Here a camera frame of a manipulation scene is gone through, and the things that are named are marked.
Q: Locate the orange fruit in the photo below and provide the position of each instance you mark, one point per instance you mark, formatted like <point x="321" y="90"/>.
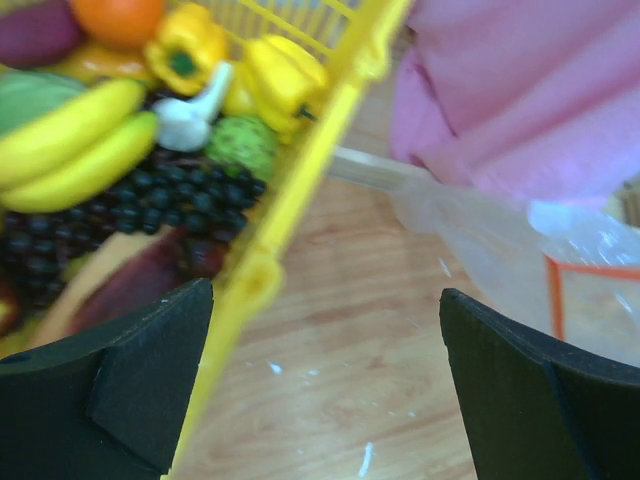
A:
<point x="119" y="24"/>

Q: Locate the wooden clothes rack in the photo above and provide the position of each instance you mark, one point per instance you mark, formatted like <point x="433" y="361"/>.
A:
<point x="374" y="171"/>

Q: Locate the green custard apple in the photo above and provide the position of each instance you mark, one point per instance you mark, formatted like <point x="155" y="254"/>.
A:
<point x="244" y="141"/>

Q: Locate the pink shirt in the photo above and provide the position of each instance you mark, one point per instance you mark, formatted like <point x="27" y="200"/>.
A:
<point x="526" y="99"/>

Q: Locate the dark red plum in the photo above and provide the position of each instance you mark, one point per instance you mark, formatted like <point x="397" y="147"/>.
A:
<point x="201" y="258"/>

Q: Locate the purple sweet potato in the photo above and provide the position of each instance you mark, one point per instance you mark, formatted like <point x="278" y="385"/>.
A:
<point x="39" y="34"/>

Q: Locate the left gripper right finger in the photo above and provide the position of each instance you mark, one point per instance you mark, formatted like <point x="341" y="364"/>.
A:
<point x="535" y="407"/>

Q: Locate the white garlic bulb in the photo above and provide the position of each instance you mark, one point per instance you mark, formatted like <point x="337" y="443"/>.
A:
<point x="185" y="125"/>

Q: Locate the yellow plastic basket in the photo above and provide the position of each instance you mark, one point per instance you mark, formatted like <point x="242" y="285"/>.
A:
<point x="353" y="39"/>

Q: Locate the yellow bell pepper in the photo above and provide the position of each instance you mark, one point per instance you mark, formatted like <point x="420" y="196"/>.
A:
<point x="186" y="48"/>
<point x="279" y="82"/>

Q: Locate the orange mango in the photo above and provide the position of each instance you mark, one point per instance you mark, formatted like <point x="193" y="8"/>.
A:
<point x="92" y="61"/>

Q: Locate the yellow banana bunch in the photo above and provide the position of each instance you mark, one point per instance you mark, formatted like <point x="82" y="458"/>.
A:
<point x="78" y="150"/>

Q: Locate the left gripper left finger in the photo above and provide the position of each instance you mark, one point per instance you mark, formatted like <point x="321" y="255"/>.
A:
<point x="110" y="401"/>

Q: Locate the green round fruit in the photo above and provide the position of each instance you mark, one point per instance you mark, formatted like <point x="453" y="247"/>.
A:
<point x="27" y="95"/>

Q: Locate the cherry sprig with leaves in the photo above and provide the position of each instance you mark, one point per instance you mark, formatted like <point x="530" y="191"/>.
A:
<point x="10" y="308"/>

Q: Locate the clear zip top bag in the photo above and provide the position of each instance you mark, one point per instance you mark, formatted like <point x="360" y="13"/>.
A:
<point x="568" y="272"/>

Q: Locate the dark grape bunch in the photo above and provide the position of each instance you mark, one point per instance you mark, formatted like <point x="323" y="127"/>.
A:
<point x="207" y="199"/>

